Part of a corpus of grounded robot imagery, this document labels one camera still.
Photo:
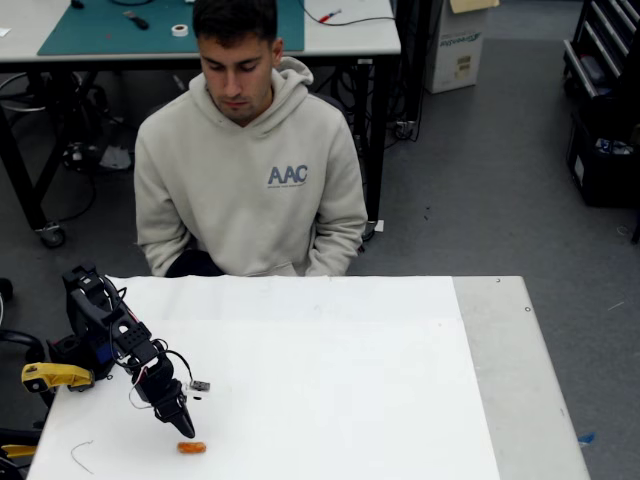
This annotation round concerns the black chair armrest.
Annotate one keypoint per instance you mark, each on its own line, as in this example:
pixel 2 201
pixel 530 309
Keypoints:
pixel 20 337

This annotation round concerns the white cardboard box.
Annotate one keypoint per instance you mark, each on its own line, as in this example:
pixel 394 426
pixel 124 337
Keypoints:
pixel 457 55

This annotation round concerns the grey plastic bag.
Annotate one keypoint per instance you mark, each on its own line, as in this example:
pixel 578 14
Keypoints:
pixel 115 157

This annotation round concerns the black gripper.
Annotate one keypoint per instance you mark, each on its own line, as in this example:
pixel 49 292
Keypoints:
pixel 171 404

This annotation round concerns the white paper sheet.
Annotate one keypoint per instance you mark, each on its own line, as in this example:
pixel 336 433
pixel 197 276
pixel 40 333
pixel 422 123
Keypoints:
pixel 325 380

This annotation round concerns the small caster wheel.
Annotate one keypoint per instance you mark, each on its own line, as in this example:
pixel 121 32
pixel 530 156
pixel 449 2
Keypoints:
pixel 405 130

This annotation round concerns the black tool drawer rack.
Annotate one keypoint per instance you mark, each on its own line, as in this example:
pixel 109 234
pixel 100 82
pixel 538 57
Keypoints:
pixel 600 45

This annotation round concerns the man in beige hoodie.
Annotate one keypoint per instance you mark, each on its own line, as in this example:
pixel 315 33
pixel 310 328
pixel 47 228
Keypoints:
pixel 240 200

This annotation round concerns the black five-joint robot arm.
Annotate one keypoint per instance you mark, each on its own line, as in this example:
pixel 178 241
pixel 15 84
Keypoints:
pixel 85 305

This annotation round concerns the grey workbench with black legs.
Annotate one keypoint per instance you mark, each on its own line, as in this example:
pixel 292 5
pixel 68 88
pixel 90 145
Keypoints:
pixel 350 40

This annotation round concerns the green cutting mat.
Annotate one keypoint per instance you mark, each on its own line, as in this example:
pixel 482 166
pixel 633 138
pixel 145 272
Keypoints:
pixel 90 30

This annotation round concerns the small white gripper camera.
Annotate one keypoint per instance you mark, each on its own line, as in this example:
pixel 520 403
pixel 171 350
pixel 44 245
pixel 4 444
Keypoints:
pixel 199 386

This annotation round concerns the yellow bar clamp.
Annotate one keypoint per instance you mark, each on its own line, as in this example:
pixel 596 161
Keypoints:
pixel 55 374

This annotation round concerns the black storage bin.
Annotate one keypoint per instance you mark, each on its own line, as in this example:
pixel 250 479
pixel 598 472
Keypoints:
pixel 607 175

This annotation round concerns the small orange snack piece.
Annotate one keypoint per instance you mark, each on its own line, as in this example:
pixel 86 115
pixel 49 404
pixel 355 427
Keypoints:
pixel 192 447

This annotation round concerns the white tape roll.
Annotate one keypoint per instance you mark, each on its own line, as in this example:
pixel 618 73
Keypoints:
pixel 179 30

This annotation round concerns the blue tape scrap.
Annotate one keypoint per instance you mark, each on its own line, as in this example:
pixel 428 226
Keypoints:
pixel 586 438

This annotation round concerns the grey caster wheel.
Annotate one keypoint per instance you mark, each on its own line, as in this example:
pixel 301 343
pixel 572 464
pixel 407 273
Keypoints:
pixel 52 236

